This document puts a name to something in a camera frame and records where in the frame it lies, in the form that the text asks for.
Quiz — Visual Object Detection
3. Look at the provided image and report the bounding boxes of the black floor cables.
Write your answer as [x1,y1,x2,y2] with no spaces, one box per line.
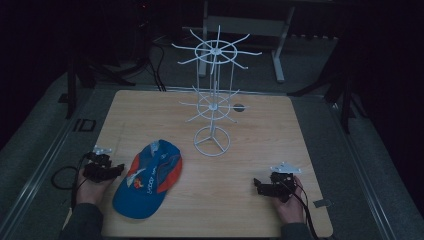
[133,36,168,93]

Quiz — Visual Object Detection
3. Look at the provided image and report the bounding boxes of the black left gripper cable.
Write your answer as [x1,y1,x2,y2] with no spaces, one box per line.
[50,152,92,212]

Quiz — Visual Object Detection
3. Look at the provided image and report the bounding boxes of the grey tape strip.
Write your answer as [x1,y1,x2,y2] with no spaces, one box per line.
[312,198,333,209]

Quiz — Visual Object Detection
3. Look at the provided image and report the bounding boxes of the person's left hand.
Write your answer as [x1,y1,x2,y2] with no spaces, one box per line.
[75,166,114,206]

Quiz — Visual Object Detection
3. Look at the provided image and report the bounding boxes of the white metal desk frame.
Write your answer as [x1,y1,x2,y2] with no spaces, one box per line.
[197,0,338,84]

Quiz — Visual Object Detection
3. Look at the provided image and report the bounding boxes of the black metal stand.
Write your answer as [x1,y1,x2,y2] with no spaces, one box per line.
[288,39,368,135]
[57,19,134,120]

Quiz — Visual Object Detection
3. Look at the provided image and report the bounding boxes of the person's right hand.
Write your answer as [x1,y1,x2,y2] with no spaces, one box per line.
[272,175,306,226]

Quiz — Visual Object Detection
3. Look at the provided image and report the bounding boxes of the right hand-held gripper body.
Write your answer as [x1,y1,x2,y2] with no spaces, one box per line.
[265,161,303,204]

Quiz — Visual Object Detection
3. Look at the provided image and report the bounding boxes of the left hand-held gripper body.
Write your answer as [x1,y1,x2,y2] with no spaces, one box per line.
[83,144,114,184]

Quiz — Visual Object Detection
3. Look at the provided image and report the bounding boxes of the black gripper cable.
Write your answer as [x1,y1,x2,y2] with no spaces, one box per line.
[280,176,320,240]
[50,152,92,212]

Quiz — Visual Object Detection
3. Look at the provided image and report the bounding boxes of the white wire display rack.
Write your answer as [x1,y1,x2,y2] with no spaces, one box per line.
[171,24,264,158]

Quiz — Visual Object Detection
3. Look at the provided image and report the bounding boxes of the black floor bracket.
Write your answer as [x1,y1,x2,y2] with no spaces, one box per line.
[72,117,98,133]

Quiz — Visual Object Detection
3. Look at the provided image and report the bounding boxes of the blue and orange baseball cap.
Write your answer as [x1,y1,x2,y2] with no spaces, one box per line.
[111,138,184,221]

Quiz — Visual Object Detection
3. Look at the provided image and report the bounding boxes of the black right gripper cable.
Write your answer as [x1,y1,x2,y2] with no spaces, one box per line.
[280,176,320,240]

